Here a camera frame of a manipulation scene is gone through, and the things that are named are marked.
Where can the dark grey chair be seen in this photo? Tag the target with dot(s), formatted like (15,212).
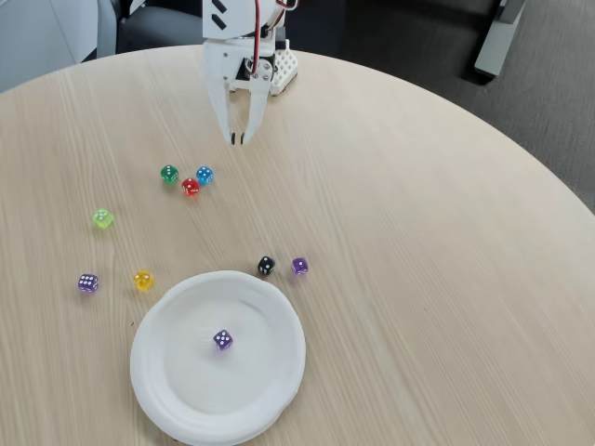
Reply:
(162,28)

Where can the blue translucent die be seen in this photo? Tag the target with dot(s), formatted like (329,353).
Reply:
(205,175)

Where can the yellow translucent die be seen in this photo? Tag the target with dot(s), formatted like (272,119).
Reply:
(143,280)

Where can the lime translucent die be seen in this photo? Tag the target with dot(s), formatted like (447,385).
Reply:
(102,218)

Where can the red translucent die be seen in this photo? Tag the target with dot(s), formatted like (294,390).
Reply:
(190,187)

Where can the purple translucent die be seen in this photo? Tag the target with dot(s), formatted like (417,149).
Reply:
(88,283)
(300,266)
(223,340)

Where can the light grey cabinet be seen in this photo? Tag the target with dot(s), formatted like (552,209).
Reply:
(37,37)

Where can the grey desk leg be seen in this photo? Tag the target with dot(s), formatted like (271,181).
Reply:
(495,42)

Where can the green translucent die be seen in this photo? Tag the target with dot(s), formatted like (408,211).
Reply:
(170,174)

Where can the white paper plate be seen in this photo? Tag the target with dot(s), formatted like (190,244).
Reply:
(218,385)

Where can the black die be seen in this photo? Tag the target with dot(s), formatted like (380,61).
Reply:
(266,266)

